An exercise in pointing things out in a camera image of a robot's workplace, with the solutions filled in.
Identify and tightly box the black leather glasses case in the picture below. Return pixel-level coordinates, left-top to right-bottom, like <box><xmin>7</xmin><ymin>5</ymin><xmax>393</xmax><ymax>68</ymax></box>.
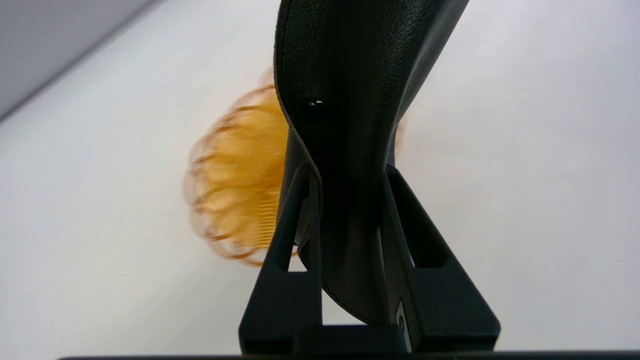
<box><xmin>273</xmin><ymin>0</ymin><xmax>471</xmax><ymax>327</ymax></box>

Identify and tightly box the yellow woven wicker basket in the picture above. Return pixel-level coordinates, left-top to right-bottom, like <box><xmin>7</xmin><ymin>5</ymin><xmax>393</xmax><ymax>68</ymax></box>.
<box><xmin>182</xmin><ymin>67</ymin><xmax>408</xmax><ymax>267</ymax></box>

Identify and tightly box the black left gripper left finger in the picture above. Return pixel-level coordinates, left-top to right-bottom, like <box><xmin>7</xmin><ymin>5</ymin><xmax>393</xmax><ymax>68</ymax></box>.
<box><xmin>238</xmin><ymin>162</ymin><xmax>324</xmax><ymax>356</ymax></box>

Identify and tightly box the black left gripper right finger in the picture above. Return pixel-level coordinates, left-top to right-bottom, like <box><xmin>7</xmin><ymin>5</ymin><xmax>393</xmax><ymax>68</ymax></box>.
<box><xmin>382</xmin><ymin>164</ymin><xmax>501</xmax><ymax>354</ymax></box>

